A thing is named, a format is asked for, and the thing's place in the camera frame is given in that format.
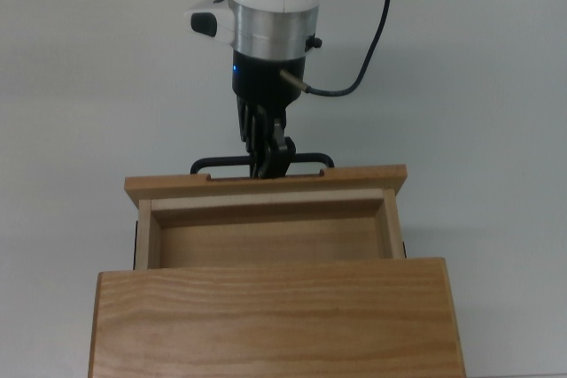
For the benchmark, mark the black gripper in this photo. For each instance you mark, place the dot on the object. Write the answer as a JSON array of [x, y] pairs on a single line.
[[261, 81]]

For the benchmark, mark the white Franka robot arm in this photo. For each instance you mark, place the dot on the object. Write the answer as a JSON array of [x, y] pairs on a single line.
[[274, 10]]

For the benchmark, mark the wooden two-drawer cabinet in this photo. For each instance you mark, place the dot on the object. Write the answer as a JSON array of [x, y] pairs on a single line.
[[274, 325]]

